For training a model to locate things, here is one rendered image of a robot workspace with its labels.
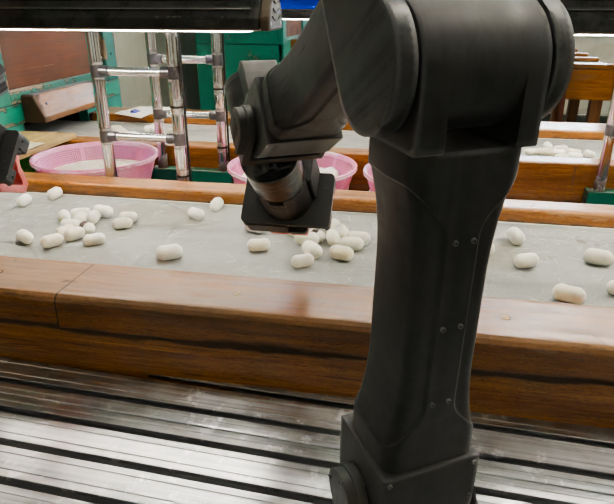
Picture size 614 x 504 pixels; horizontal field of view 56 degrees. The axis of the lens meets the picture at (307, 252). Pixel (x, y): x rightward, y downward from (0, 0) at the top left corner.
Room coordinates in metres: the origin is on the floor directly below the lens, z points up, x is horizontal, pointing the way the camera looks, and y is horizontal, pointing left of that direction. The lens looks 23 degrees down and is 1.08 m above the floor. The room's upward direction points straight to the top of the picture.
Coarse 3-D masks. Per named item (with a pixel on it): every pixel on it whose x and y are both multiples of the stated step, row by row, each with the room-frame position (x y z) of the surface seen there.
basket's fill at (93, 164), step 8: (88, 160) 1.34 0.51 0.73; (96, 160) 1.34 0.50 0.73; (120, 160) 1.33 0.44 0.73; (128, 160) 1.33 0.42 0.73; (56, 168) 1.28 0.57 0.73; (64, 168) 1.26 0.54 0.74; (72, 168) 1.25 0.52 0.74; (80, 168) 1.25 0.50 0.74; (88, 168) 1.25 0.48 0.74; (96, 168) 1.25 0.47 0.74
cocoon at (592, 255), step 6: (588, 252) 0.74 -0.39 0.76; (594, 252) 0.74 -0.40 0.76; (600, 252) 0.73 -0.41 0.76; (606, 252) 0.73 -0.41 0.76; (588, 258) 0.74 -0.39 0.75; (594, 258) 0.73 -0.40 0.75; (600, 258) 0.73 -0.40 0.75; (606, 258) 0.73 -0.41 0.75; (612, 258) 0.73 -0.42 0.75; (600, 264) 0.73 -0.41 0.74; (606, 264) 0.73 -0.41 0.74
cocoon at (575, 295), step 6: (558, 288) 0.63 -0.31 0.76; (564, 288) 0.63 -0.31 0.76; (570, 288) 0.62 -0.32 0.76; (576, 288) 0.62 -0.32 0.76; (558, 294) 0.62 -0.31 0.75; (564, 294) 0.62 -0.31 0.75; (570, 294) 0.62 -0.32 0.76; (576, 294) 0.62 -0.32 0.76; (582, 294) 0.61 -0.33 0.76; (564, 300) 0.62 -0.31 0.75; (570, 300) 0.62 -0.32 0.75; (576, 300) 0.61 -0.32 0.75; (582, 300) 0.61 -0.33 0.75
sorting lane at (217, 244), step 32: (0, 192) 1.07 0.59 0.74; (32, 192) 1.06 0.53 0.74; (0, 224) 0.90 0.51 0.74; (32, 224) 0.90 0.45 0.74; (96, 224) 0.90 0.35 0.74; (160, 224) 0.90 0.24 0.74; (192, 224) 0.90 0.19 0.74; (224, 224) 0.90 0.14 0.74; (352, 224) 0.90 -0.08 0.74; (512, 224) 0.90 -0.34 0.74; (544, 224) 0.89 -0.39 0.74; (32, 256) 0.77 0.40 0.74; (64, 256) 0.77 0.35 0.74; (96, 256) 0.77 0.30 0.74; (128, 256) 0.77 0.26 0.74; (192, 256) 0.77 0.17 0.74; (224, 256) 0.77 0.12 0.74; (256, 256) 0.77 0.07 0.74; (288, 256) 0.77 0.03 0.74; (320, 256) 0.77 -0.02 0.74; (512, 256) 0.77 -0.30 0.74; (544, 256) 0.77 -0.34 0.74; (576, 256) 0.77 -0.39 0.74; (512, 288) 0.66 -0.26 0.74; (544, 288) 0.66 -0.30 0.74
